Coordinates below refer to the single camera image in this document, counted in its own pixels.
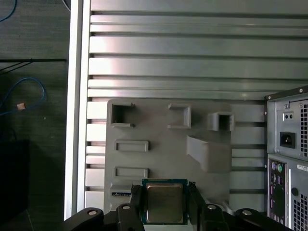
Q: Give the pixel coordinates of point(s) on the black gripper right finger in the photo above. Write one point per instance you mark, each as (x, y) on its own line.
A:
(207, 216)

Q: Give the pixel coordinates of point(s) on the small brown tag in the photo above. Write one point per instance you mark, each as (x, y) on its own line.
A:
(21, 106)

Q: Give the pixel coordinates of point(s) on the silver topped CPU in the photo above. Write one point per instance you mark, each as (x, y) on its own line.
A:
(164, 204)

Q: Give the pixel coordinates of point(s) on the dark green RAM stick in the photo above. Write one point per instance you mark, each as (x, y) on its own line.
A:
(121, 193)

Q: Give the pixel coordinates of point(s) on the grey parts rack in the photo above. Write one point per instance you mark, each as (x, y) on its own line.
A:
(158, 149)

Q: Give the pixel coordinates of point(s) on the grey power supply unit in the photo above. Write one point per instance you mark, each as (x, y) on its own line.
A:
(288, 125)

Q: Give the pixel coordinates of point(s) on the black PC case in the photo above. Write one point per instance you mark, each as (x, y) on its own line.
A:
(298, 178)

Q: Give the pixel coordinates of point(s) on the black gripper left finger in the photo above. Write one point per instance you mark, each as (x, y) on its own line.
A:
(130, 216)

